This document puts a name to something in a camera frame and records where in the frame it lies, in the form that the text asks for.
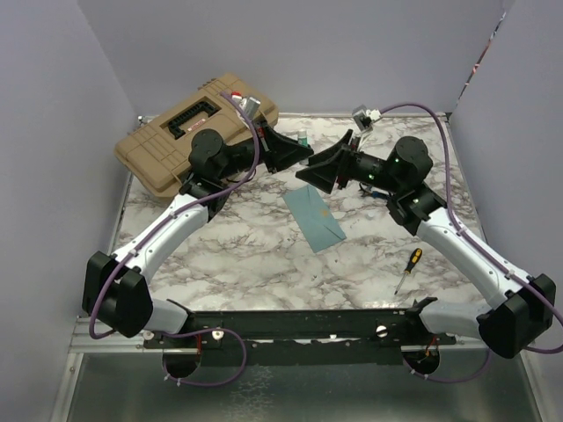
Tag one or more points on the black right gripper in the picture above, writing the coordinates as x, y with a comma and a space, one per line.
324, 175

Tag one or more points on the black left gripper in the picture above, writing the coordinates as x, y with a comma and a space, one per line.
281, 151

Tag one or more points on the green white glue stick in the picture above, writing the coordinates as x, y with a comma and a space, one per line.
302, 137

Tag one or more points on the light blue envelope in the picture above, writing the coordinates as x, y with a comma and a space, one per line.
314, 218

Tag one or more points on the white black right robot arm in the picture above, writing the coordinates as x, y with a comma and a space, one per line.
518, 307

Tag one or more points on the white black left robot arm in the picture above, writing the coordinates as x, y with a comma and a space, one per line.
116, 289

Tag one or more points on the tan plastic toolbox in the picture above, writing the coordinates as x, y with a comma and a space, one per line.
157, 152

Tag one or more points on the yellow black screwdriver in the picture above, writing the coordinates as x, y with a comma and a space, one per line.
411, 263

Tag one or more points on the blue handled cutting pliers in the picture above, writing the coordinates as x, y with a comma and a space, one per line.
373, 194

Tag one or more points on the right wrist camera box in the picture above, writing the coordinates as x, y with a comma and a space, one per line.
365, 118

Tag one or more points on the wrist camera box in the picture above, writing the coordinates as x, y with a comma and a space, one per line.
249, 104
365, 118

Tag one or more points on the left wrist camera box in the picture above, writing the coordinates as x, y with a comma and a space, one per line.
249, 104

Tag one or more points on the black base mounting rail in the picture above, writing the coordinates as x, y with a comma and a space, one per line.
302, 337

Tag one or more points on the aluminium frame rail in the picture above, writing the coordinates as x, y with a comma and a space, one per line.
81, 344

